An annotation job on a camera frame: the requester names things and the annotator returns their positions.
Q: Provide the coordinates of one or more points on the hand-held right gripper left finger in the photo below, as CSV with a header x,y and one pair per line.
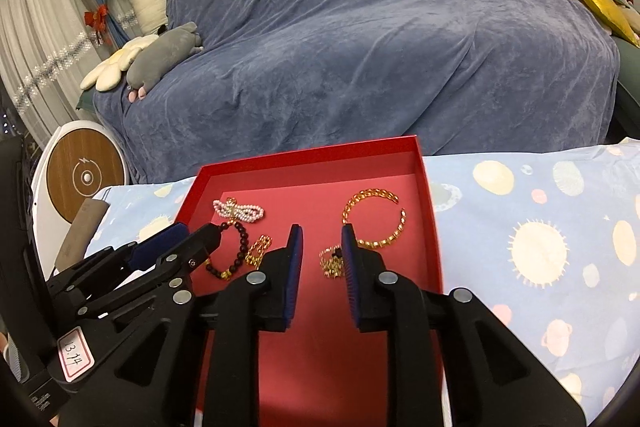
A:
x,y
296,267

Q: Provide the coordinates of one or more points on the grey plush toy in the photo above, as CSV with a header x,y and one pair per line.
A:
x,y
160,52

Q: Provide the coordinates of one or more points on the green sofa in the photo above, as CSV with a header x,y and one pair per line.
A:
x,y
627,72

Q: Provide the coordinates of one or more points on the white round device wooden face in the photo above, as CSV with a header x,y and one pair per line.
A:
x,y
85,177

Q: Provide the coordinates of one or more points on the red cardboard box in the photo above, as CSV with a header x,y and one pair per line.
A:
x,y
310,382

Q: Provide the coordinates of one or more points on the grey-blue sofa blanket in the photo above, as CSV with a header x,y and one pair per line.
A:
x,y
375,32

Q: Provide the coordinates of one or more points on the red curtain bow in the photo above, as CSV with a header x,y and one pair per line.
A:
x,y
96,16

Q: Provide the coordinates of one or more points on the white sheer curtain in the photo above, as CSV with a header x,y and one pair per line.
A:
x,y
40,32

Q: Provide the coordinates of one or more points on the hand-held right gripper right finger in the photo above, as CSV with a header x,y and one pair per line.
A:
x,y
347,277

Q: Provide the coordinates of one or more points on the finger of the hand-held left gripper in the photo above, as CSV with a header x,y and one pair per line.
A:
x,y
160,239
200,242

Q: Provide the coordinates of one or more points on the brown flat pouch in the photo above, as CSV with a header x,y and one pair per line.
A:
x,y
82,232

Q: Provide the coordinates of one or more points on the cream flower plush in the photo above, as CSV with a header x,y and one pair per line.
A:
x,y
112,69

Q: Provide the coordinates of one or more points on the gold pillow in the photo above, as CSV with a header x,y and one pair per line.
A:
x,y
600,2

